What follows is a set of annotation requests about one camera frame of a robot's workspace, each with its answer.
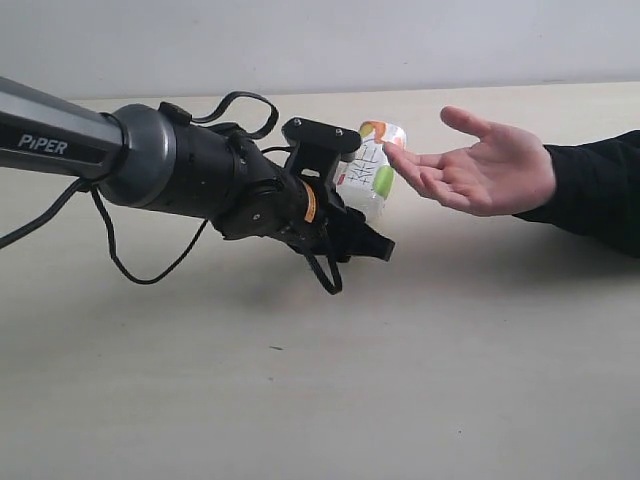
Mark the person's open bare hand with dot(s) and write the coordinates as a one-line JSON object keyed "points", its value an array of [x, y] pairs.
{"points": [[507, 171]]}

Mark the white fruit label bottle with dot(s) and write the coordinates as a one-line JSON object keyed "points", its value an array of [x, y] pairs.
{"points": [[366, 182]]}

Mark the black sleeved forearm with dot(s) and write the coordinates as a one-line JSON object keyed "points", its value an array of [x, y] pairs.
{"points": [[597, 192]]}

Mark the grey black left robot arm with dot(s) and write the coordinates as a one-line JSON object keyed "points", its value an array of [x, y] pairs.
{"points": [[275, 182]]}

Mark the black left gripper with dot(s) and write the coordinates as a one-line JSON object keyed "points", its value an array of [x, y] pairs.
{"points": [[325, 225]]}

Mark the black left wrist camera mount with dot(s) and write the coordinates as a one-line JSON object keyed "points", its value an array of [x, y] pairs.
{"points": [[318, 147]]}

